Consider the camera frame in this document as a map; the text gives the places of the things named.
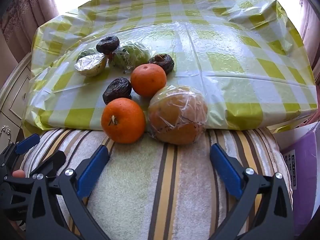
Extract green fruit large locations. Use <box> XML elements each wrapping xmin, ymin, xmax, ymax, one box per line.
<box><xmin>108</xmin><ymin>41</ymin><xmax>151</xmax><ymax>73</ymax></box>

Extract large plastic orange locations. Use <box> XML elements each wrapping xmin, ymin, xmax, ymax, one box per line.
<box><xmin>148</xmin><ymin>85</ymin><xmax>208</xmax><ymax>145</ymax></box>

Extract dark dried fruit front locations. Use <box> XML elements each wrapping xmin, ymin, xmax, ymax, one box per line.
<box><xmin>103</xmin><ymin>77</ymin><xmax>132</xmax><ymax>105</ymax></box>

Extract pink patterned curtain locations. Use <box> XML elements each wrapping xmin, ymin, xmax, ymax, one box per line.
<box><xmin>0</xmin><ymin>0</ymin><xmax>67</xmax><ymax>63</ymax></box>

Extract dark dried fruit top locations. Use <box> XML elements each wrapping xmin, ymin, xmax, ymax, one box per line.
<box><xmin>96</xmin><ymin>35</ymin><xmax>120</xmax><ymax>55</ymax></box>

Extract striped fabric seat cover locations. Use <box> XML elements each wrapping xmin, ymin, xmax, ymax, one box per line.
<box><xmin>20</xmin><ymin>128</ymin><xmax>291</xmax><ymax>239</ymax></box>

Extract green fruit small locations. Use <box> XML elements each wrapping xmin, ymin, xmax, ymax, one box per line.
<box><xmin>76</xmin><ymin>48</ymin><xmax>98</xmax><ymax>62</ymax></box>

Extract yellow halved fruit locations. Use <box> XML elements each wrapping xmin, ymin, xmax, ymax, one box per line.
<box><xmin>74</xmin><ymin>53</ymin><xmax>107</xmax><ymax>77</ymax></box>

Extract yellow checkered plastic tablecloth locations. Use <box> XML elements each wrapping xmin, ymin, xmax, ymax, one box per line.
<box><xmin>22</xmin><ymin>0</ymin><xmax>317</xmax><ymax>133</ymax></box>

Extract purple cardboard box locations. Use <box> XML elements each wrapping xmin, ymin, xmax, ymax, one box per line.
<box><xmin>274</xmin><ymin>122</ymin><xmax>319</xmax><ymax>236</ymax></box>

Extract dark dried fruit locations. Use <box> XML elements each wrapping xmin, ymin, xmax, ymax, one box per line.
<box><xmin>103</xmin><ymin>77</ymin><xmax>132</xmax><ymax>105</ymax></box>
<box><xmin>148</xmin><ymin>54</ymin><xmax>175</xmax><ymax>75</ymax></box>
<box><xmin>96</xmin><ymin>35</ymin><xmax>120</xmax><ymax>55</ymax></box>

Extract person's left hand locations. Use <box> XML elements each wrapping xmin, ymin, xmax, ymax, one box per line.
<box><xmin>12</xmin><ymin>170</ymin><xmax>25</xmax><ymax>178</ymax></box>

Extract orange tangerine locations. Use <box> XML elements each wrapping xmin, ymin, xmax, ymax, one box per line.
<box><xmin>130</xmin><ymin>63</ymin><xmax>167</xmax><ymax>98</ymax></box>
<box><xmin>101</xmin><ymin>98</ymin><xmax>146</xmax><ymax>144</ymax></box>

